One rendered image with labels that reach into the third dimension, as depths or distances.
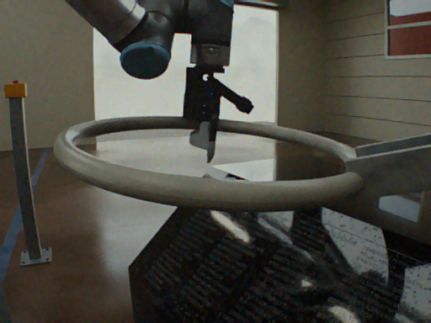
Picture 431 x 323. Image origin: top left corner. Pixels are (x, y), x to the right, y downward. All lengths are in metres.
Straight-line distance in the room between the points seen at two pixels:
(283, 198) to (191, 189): 0.08
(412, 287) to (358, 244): 0.11
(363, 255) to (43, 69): 6.76
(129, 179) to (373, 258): 0.34
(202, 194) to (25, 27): 6.91
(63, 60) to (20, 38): 0.97
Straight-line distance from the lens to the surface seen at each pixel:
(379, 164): 0.40
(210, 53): 0.71
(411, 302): 0.46
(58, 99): 6.93
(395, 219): 0.55
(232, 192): 0.29
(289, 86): 8.66
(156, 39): 0.61
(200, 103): 0.72
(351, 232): 0.52
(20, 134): 2.02
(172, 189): 0.30
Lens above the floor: 0.99
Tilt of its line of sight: 12 degrees down
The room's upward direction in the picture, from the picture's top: straight up
